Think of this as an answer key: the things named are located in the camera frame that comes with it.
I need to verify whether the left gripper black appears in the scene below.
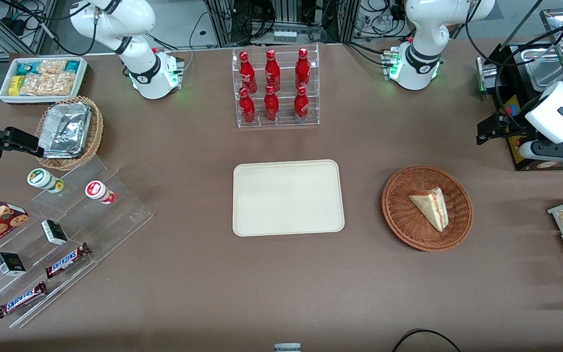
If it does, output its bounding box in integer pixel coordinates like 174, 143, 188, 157
477, 105, 531, 145

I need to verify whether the triangular sandwich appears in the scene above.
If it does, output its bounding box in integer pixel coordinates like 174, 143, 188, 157
409, 187, 449, 232

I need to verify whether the light wicker basket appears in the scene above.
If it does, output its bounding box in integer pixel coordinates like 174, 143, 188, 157
35, 96, 104, 171

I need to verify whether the brown wicker basket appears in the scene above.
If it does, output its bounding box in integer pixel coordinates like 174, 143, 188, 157
382, 165, 474, 252

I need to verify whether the beige plastic tray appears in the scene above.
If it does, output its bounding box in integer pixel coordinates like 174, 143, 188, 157
233, 159, 345, 237

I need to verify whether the white plastic snack bin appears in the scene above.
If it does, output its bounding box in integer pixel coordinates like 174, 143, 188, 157
0, 57, 88, 104

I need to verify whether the green lid yogurt cup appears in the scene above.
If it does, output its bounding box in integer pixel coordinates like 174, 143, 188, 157
27, 168, 65, 194

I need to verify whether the black food warmer machine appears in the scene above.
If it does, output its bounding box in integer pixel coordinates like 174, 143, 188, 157
476, 7, 563, 172

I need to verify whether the aluminium foil container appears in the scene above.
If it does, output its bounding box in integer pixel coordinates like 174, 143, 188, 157
38, 102, 92, 153

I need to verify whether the steel warmer pan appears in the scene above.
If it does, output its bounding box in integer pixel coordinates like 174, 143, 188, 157
521, 46, 563, 92

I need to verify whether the small black carton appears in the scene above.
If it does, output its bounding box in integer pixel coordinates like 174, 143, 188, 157
41, 220, 68, 246
0, 252, 26, 277

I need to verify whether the red lid yogurt cup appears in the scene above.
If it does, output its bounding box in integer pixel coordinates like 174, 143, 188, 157
85, 180, 116, 205

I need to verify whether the clear acrylic stepped stand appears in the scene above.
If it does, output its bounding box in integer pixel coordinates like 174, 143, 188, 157
0, 155, 154, 329

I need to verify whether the Snickers chocolate bar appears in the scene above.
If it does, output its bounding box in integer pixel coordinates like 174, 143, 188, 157
0, 282, 48, 319
44, 243, 91, 279

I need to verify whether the red cola bottle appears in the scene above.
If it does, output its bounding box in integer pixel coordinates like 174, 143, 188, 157
294, 86, 309, 123
264, 49, 281, 93
239, 87, 256, 125
295, 47, 311, 91
239, 51, 258, 94
264, 85, 280, 122

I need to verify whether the clear acrylic bottle rack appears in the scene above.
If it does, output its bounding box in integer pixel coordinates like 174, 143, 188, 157
232, 44, 320, 129

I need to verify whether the aluminium frame rack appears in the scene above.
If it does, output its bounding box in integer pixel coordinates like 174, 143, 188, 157
203, 0, 360, 45
0, 0, 60, 55

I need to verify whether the black cable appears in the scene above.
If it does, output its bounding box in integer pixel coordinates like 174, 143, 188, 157
391, 329, 463, 352

